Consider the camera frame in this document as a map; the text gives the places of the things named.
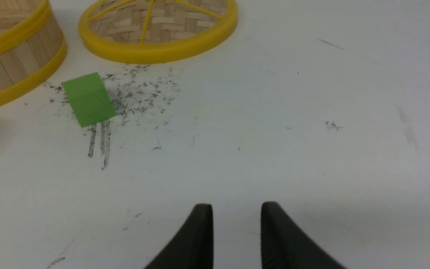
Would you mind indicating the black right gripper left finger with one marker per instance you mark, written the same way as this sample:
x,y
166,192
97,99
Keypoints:
x,y
192,247

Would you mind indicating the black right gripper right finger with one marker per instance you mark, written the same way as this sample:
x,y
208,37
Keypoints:
x,y
284,245

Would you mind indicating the green cube block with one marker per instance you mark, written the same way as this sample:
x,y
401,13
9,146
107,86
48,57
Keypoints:
x,y
89,99

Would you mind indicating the woven bamboo steamer lid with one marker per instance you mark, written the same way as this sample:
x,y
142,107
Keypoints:
x,y
156,31

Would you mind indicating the bamboo steamer basket yellow rim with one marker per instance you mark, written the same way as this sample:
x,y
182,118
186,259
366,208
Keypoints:
x,y
32,46

